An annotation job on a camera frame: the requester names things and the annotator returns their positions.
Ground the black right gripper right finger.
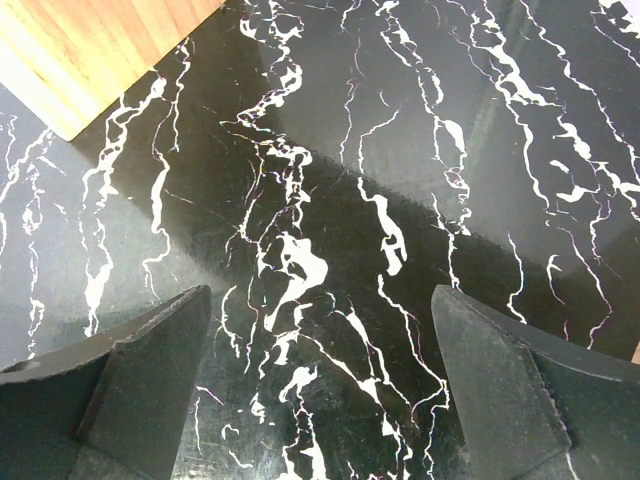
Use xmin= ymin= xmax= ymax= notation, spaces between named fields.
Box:
xmin=431 ymin=285 xmax=639 ymax=479

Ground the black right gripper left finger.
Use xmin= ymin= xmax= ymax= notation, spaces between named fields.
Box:
xmin=1 ymin=285 xmax=212 ymax=479

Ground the wooden bookshelf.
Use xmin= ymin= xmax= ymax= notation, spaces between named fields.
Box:
xmin=1 ymin=0 xmax=223 ymax=141

